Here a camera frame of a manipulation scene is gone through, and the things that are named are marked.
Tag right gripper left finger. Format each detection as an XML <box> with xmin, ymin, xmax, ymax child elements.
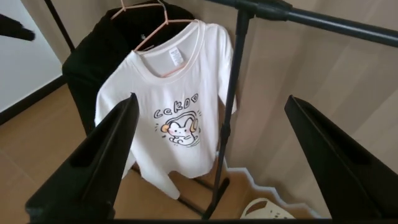
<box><xmin>24</xmin><ymin>91</ymin><xmax>140</xmax><ymax>221</ymax></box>

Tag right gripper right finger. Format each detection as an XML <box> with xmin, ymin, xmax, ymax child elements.
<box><xmin>284</xmin><ymin>95</ymin><xmax>398</xmax><ymax>220</ymax></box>

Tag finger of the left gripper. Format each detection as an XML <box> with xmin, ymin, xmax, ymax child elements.
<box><xmin>0</xmin><ymin>12</ymin><xmax>36</xmax><ymax>42</ymax></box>

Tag black shorts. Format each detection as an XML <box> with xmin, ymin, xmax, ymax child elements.
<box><xmin>61</xmin><ymin>1</ymin><xmax>197</xmax><ymax>137</ymax></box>

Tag pink clothes hanger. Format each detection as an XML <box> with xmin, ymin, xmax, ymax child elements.
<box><xmin>109</xmin><ymin>0</ymin><xmax>164</xmax><ymax>21</ymax></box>
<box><xmin>132</xmin><ymin>0</ymin><xmax>196</xmax><ymax>78</ymax></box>

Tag white garment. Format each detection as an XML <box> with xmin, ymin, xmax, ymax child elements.
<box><xmin>94</xmin><ymin>19</ymin><xmax>238</xmax><ymax>201</ymax></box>

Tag white laundry basket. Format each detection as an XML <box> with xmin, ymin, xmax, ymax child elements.
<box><xmin>239</xmin><ymin>197</ymin><xmax>297</xmax><ymax>220</ymax></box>

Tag black clothes rack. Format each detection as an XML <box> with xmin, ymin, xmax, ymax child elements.
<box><xmin>43</xmin><ymin>0</ymin><xmax>398</xmax><ymax>220</ymax></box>

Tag beige curtain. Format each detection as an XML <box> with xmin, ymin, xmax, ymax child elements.
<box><xmin>20</xmin><ymin>0</ymin><xmax>398</xmax><ymax>218</ymax></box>

